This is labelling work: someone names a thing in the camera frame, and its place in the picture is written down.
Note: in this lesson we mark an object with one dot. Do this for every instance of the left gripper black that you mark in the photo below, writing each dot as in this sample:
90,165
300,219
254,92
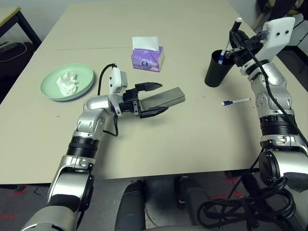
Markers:
130,103

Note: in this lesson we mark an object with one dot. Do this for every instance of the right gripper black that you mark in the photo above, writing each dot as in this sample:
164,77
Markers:
240,57

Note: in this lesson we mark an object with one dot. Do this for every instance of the grey glasses case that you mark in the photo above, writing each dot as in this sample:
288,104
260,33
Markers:
166,96

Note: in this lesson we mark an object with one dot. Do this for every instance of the white marker with blue cap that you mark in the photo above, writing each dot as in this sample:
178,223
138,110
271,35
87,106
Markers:
225,49
221,58
238,101

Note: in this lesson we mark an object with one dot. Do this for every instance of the white tissue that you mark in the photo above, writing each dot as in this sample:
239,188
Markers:
67,83

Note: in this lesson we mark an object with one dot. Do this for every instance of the green plastic plate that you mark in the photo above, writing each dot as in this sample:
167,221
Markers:
50,81

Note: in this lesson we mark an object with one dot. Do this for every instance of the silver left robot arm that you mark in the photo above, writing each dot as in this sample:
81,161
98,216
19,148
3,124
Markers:
93,106

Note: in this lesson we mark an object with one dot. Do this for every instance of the wooden stool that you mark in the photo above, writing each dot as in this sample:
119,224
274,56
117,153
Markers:
259,19

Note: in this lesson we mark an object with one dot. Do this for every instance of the purple tissue pack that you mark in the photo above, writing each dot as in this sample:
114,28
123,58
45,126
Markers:
146,61

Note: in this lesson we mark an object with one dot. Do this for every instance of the black plastic cup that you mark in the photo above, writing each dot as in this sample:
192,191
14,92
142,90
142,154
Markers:
214,74

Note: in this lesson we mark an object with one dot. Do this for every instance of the yellow-green stool cushion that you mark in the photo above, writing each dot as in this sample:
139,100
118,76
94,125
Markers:
293,10

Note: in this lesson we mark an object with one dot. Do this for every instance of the dark grey robot right leg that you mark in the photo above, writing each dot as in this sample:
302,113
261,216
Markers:
190,192

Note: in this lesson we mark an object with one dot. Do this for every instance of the dark grey robot leg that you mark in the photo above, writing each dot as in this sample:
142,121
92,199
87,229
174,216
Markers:
131,207
190,192

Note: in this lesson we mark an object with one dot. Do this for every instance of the dark grey robot left leg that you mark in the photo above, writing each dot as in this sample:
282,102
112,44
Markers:
131,207

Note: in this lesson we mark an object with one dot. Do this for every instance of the grey robot torso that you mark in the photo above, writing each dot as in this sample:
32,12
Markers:
168,228

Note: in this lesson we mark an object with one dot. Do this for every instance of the grey power adapter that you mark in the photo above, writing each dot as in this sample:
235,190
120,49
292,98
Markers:
6,47

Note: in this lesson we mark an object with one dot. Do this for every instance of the beige side table black legs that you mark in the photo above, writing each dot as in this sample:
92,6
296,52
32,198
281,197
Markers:
9,15

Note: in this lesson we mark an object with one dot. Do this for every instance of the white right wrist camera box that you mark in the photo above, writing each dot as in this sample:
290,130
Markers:
276,33

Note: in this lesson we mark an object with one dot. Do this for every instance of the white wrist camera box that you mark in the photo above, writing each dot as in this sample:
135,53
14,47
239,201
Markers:
276,33
116,79

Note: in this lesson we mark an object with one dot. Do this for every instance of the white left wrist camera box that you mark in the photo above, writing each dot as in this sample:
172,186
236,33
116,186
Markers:
116,79

